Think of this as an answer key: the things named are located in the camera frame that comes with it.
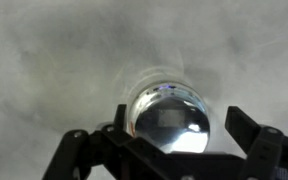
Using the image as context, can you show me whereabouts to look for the shiny metal lid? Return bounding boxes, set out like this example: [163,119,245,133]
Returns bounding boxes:
[128,86,210,153]

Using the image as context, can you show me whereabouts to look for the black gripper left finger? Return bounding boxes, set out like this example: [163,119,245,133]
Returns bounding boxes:
[42,103,128,180]

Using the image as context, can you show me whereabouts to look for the shiny metal container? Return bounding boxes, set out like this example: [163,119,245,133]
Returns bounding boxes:
[127,81,210,136]

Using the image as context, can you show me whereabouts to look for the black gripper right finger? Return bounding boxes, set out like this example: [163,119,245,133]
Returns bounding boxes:
[225,106,288,180]

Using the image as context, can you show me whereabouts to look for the dark blue placemat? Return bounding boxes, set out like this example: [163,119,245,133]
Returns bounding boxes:
[274,167,288,180]

